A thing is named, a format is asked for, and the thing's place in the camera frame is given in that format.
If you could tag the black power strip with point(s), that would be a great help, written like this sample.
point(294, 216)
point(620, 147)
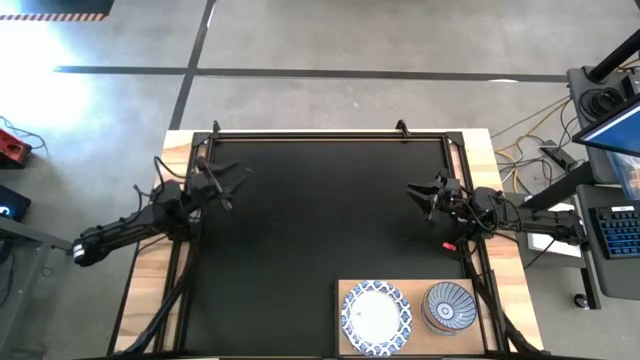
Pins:
point(555, 154)

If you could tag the black pole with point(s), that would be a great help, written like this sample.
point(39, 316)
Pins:
point(617, 55)

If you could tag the black backlit keyboard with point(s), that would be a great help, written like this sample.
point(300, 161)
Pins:
point(620, 232)

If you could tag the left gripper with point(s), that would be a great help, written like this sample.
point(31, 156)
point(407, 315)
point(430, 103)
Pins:
point(206, 185)

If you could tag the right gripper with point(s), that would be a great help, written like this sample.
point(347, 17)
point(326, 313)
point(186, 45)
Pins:
point(451, 197)

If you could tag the black device with light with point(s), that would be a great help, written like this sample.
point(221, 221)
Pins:
point(12, 205)

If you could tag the grey equipment cart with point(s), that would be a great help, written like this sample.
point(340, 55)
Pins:
point(575, 95)

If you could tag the grey desk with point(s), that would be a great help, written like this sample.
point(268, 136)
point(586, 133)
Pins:
point(620, 280)

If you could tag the computer monitor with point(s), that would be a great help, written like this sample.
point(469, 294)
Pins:
point(615, 130)

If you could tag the white paper sheet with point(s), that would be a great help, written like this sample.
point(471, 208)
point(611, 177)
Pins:
point(565, 248)

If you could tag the wood-topped metal shelf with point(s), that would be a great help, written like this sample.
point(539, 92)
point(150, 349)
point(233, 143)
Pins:
point(415, 345)

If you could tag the dark patterned ceramic bowl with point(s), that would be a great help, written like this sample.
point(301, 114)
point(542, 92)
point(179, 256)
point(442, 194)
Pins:
point(449, 309)

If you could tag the black desk leg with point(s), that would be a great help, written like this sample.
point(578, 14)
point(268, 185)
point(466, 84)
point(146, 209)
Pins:
point(560, 187)

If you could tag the blue printed box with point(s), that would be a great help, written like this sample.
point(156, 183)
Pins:
point(627, 172)

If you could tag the blue patterned paper bowl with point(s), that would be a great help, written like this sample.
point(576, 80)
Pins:
point(376, 317)

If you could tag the black hazard-striped floor mat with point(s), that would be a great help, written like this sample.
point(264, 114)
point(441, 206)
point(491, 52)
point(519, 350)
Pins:
point(60, 6)

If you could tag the black caster wheel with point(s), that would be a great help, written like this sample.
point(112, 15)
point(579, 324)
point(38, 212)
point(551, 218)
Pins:
point(581, 300)

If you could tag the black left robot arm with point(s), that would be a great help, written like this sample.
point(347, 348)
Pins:
point(125, 227)

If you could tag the red box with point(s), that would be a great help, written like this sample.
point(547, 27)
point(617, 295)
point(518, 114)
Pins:
point(12, 150)

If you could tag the black table clamp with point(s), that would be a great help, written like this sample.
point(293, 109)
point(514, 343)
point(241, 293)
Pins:
point(401, 126)
point(216, 127)

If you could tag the grey metal stand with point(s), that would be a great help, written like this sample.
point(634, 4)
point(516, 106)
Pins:
point(30, 237)

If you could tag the black table mat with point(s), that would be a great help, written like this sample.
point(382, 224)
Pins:
point(325, 225)

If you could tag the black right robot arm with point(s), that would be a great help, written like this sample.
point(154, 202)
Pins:
point(540, 220)

